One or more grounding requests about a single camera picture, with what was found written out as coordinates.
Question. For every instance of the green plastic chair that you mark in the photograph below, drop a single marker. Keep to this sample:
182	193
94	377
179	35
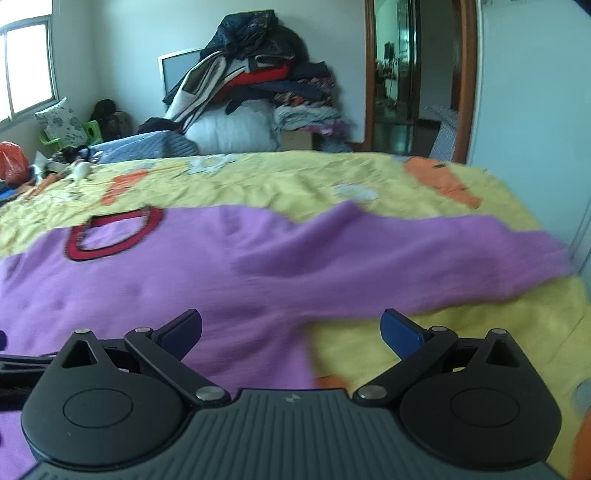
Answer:
92	137

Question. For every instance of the window with metal frame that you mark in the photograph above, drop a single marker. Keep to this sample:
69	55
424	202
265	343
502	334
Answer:
27	79

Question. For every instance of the pile of mixed clothes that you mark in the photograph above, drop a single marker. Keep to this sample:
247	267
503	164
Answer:
253	56

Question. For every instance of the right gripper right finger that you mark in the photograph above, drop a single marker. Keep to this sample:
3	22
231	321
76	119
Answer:
472	402

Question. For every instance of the floral white cushion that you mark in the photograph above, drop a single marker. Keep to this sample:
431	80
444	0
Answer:
60	124

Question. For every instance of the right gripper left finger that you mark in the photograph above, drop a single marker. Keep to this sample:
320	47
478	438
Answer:
110	403

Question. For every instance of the small white stuffed toy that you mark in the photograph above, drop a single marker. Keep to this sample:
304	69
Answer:
80	170

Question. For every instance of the white pillow under pile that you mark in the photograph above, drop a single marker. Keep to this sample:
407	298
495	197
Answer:
250	128

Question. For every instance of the black bag on chair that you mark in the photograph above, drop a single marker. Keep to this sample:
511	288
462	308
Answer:
113	123

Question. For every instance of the blue grey quilt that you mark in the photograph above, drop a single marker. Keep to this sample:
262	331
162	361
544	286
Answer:
152	145

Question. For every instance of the orange plastic bag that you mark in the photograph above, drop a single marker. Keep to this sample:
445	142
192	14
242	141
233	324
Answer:
14	165

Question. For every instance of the purple sweater red trim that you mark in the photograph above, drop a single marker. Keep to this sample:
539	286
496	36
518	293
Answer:
257	279

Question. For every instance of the grey monitor screen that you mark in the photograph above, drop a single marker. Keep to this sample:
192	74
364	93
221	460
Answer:
174	66

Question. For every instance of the brown wooden door frame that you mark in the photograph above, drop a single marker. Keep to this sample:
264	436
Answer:
419	54

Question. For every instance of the white checkered laundry basket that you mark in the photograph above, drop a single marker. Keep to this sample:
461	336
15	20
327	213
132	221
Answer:
445	144

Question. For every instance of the yellow floral bed sheet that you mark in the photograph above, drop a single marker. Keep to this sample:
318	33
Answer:
551	322

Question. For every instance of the cardboard box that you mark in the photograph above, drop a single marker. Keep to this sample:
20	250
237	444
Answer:
296	140

